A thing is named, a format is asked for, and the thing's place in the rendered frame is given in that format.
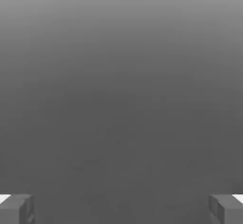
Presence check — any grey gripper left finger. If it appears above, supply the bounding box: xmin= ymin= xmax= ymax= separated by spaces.
xmin=0 ymin=194 xmax=36 ymax=224

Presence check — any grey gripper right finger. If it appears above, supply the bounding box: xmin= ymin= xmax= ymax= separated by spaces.
xmin=208 ymin=194 xmax=243 ymax=224

